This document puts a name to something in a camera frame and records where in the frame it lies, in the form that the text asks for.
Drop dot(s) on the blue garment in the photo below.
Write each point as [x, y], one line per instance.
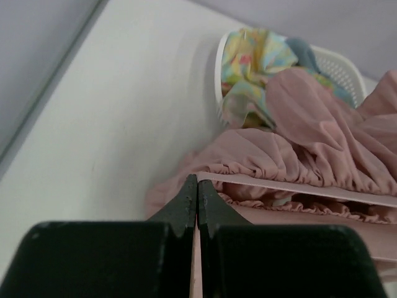
[304, 53]

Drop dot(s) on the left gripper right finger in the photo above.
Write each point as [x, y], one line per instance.
[240, 259]

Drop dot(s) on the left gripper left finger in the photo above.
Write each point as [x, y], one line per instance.
[151, 258]

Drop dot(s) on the yellow floral garment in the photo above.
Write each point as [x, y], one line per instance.
[251, 57]

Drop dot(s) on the pink skirt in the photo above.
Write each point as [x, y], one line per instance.
[324, 163]

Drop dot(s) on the white laundry basket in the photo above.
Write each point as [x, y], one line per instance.
[336, 66]

